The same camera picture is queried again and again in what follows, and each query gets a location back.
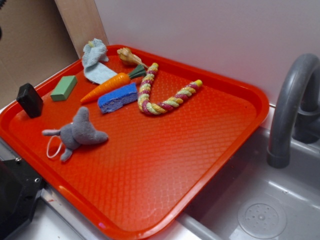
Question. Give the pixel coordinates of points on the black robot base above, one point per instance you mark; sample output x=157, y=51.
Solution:
x=20, y=190

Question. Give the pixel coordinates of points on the green rectangular block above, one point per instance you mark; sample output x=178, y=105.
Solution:
x=64, y=88

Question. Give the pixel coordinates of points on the light blue cloth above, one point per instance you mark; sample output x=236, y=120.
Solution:
x=94, y=57

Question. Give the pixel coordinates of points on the black box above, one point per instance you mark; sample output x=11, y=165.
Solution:
x=30, y=100

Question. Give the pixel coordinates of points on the orange toy carrot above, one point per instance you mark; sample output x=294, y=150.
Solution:
x=119, y=80

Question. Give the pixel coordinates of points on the multicolour rope toy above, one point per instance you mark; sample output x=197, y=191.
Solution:
x=154, y=103

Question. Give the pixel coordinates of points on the grey plush elephant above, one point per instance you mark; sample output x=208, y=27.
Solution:
x=77, y=133

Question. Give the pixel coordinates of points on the orange plastic tray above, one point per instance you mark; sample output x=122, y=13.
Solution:
x=135, y=184

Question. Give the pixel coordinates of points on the wooden board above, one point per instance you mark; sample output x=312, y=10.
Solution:
x=82, y=21

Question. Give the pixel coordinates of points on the grey sink basin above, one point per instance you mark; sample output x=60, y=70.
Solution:
x=250, y=200

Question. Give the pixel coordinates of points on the blue sponge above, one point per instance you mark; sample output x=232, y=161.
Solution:
x=116, y=99

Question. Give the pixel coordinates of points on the grey faucet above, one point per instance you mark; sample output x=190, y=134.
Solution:
x=297, y=111

